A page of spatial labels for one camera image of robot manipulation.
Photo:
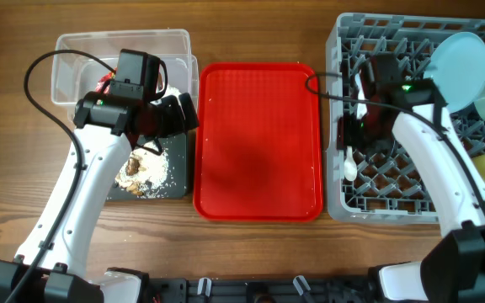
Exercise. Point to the black food waste tray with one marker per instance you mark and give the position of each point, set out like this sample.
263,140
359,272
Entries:
176,186

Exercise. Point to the light blue plate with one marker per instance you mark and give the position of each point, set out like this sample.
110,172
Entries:
457,68

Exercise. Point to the white napkin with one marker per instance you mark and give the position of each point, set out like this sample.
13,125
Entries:
170,91

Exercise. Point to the clear plastic waste bin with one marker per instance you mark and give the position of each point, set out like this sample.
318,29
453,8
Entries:
74,75

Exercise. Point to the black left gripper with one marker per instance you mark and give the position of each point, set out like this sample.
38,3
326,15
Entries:
177,122

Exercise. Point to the red snack wrapper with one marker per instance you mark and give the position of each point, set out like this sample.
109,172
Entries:
104,82

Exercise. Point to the red serving tray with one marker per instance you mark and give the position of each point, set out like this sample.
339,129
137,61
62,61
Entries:
258,154

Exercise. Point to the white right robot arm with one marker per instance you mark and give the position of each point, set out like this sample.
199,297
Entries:
414,114

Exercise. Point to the rice and food scraps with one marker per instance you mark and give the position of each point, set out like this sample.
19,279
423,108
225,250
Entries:
144,174

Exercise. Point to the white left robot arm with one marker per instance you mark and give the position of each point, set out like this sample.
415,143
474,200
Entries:
50,265

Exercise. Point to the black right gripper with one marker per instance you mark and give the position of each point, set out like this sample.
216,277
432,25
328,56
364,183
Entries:
353,122

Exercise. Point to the white plastic spoon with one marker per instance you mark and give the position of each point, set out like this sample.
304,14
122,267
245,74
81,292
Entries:
350,166

